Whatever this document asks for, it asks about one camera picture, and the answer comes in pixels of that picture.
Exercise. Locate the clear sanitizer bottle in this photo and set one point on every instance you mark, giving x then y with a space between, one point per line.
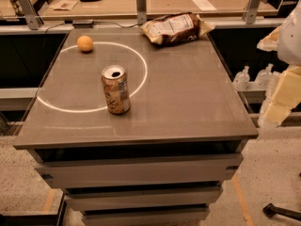
241 79
263 77

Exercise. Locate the right clear sanitizer bottle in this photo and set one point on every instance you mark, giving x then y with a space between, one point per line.
263 77

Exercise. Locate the orange drink can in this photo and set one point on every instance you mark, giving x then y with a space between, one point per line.
115 89

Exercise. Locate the orange fruit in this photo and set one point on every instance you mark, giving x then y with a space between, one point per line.
85 43

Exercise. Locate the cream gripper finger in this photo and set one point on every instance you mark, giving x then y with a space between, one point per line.
269 43
286 96

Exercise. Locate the left clear sanitizer bottle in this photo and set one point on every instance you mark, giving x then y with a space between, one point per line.
241 79

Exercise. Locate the middle metal bracket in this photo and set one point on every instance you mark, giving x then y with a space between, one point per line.
141 8

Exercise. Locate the white paper sheet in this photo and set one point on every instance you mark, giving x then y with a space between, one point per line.
204 5

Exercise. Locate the white paper card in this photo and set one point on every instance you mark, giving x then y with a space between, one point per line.
64 5

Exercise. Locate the left metal bracket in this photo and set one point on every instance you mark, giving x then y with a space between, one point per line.
30 15

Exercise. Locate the black chair base leg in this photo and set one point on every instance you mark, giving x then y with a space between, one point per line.
270 210

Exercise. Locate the brown chip bag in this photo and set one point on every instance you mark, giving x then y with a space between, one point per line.
175 29

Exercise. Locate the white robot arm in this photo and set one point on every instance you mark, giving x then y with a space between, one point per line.
289 51

